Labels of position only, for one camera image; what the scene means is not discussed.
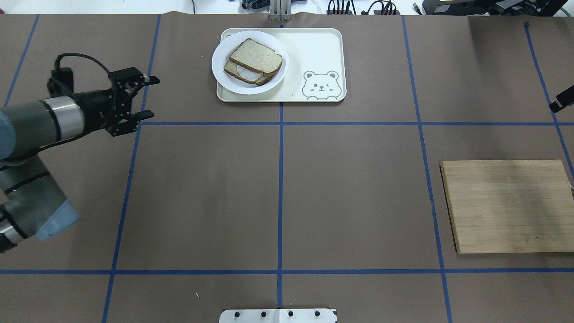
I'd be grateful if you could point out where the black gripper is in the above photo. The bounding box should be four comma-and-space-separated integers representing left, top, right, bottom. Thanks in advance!
48, 67, 161, 137

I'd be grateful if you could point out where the white round plate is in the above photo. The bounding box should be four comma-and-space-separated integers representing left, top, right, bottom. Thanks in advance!
211, 28, 291, 95

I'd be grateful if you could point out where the bread slice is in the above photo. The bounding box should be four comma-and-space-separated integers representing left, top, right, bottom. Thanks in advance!
224, 61, 275, 86
229, 38, 283, 76

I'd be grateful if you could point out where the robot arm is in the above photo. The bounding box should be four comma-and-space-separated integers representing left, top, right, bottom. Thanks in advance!
1, 67, 160, 253

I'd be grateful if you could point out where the bread slice under egg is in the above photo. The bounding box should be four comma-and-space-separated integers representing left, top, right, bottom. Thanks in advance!
224, 61, 275, 86

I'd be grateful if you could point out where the fried egg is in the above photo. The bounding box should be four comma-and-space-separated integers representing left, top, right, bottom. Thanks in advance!
236, 65, 269, 86

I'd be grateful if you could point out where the wooden cutting board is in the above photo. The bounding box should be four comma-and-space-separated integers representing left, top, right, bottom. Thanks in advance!
439, 160, 574, 255

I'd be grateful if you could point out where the cream bear serving tray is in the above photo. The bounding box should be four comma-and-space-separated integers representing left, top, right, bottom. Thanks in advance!
217, 27, 347, 103

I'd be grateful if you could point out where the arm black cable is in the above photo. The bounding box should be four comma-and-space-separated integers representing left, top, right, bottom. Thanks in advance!
53, 53, 113, 90

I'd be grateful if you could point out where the aluminium frame post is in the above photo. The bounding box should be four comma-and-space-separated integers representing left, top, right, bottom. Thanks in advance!
269, 0, 292, 21

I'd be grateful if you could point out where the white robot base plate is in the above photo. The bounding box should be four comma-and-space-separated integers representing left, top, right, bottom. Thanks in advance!
219, 308, 338, 323

